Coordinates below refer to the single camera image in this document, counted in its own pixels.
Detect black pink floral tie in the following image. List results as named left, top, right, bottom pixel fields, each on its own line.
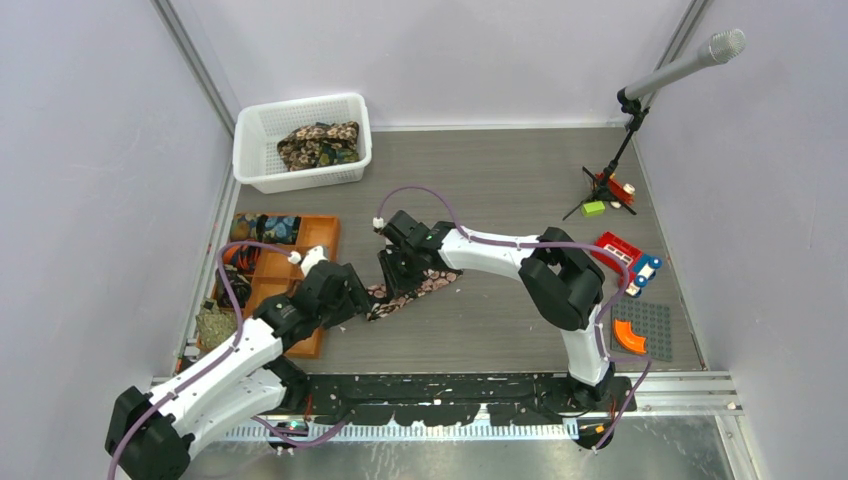
left=365, top=269, right=464, bottom=322

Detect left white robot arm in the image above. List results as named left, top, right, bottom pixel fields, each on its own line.
left=104, top=247, right=370, bottom=479

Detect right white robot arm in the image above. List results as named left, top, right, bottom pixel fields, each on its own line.
left=373, top=210, right=613, bottom=411

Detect floral ties in basket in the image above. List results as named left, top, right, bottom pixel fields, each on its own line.
left=277, top=121, right=360, bottom=171

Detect orange wooden compartment tray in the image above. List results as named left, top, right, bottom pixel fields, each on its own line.
left=205, top=213, right=342, bottom=359

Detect blue floral rolled tie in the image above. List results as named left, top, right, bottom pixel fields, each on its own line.
left=256, top=215, right=302, bottom=245

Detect orange striped rolled tie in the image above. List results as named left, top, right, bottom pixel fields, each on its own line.
left=223, top=245, right=262, bottom=274

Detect dark patterned rolled tie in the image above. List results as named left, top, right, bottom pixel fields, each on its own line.
left=214, top=265, right=252, bottom=309

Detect yellow floral rolled tie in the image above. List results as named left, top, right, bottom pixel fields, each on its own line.
left=229, top=213, right=261, bottom=241

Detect olive patterned rolled tie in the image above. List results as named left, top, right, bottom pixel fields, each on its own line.
left=195, top=299, right=237, bottom=352

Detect white plastic basket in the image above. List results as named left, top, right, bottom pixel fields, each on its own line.
left=232, top=93, right=372, bottom=194

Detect green toy block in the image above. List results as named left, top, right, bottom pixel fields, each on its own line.
left=580, top=201, right=606, bottom=218

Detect red toy piece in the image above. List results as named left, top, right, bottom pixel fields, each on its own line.
left=593, top=172, right=635, bottom=207

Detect orange curved toy piece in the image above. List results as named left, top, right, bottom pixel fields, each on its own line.
left=613, top=318, right=647, bottom=355

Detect red toy bus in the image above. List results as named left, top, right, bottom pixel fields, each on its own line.
left=594, top=231, right=664, bottom=298

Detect grey studded baseplate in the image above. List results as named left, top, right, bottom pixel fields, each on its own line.
left=609, top=297, right=673, bottom=362

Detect black microphone tripod stand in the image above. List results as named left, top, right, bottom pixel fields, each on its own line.
left=562, top=88, right=650, bottom=221

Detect grey microphone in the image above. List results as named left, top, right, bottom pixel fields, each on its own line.
left=617, top=29, right=747, bottom=103

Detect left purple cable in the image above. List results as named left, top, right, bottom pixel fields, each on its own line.
left=105, top=241, right=352, bottom=480

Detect purple cable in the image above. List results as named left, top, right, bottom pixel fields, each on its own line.
left=374, top=185, right=654, bottom=452
left=105, top=241, right=352, bottom=480

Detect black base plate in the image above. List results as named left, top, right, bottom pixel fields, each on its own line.
left=268, top=373, right=631, bottom=427

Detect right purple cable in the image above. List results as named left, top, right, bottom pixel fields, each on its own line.
left=374, top=185, right=654, bottom=452

